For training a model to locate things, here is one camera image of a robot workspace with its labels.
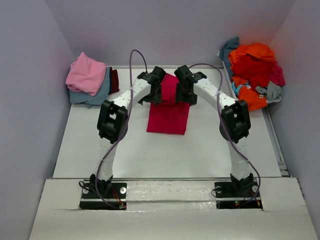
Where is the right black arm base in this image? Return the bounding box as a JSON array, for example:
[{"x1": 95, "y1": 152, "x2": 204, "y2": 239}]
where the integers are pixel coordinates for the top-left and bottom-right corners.
[{"x1": 210, "y1": 181, "x2": 263, "y2": 210}]

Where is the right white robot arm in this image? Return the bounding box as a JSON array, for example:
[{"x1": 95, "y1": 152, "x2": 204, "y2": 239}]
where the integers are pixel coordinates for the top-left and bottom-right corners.
[{"x1": 174, "y1": 65, "x2": 255, "y2": 197}]

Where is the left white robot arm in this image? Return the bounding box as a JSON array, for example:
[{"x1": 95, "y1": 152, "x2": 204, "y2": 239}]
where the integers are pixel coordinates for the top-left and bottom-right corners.
[{"x1": 89, "y1": 66, "x2": 166, "y2": 199}]

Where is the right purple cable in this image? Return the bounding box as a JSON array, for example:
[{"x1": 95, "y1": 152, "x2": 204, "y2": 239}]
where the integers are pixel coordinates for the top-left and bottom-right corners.
[{"x1": 188, "y1": 62, "x2": 262, "y2": 208}]

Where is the pink folded t shirt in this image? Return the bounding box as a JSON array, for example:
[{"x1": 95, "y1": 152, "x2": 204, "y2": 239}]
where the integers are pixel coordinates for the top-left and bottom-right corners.
[{"x1": 65, "y1": 52, "x2": 107, "y2": 97}]

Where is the grey t shirt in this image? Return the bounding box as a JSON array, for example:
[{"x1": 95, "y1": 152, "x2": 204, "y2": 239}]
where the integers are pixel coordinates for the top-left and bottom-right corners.
[{"x1": 255, "y1": 81, "x2": 283, "y2": 104}]

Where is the magenta t shirt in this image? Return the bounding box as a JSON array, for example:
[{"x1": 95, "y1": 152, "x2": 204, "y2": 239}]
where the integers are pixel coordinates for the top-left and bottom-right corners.
[
  {"x1": 269, "y1": 61, "x2": 286, "y2": 87},
  {"x1": 146, "y1": 73, "x2": 190, "y2": 135}
]

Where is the orange t shirt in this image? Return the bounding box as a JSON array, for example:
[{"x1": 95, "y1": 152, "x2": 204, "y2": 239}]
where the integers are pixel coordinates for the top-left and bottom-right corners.
[{"x1": 229, "y1": 43, "x2": 276, "y2": 111}]

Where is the light blue folded t shirt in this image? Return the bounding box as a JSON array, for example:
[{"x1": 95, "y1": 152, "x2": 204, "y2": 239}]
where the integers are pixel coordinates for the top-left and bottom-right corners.
[{"x1": 69, "y1": 69, "x2": 110, "y2": 108}]

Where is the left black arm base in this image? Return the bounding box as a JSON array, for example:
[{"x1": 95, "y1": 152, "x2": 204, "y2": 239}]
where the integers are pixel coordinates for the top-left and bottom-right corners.
[{"x1": 78, "y1": 180, "x2": 128, "y2": 211}]

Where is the white laundry basket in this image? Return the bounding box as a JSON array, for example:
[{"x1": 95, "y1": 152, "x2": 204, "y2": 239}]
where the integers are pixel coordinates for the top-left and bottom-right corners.
[{"x1": 216, "y1": 51, "x2": 282, "y2": 105}]

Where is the dark red folded t shirt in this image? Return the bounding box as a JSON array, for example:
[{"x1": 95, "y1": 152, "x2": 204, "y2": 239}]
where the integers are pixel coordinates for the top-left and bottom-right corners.
[{"x1": 109, "y1": 67, "x2": 120, "y2": 95}]

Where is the teal blue t shirt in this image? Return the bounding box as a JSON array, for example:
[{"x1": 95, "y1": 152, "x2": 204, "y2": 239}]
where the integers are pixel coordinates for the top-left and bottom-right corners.
[{"x1": 218, "y1": 36, "x2": 240, "y2": 70}]

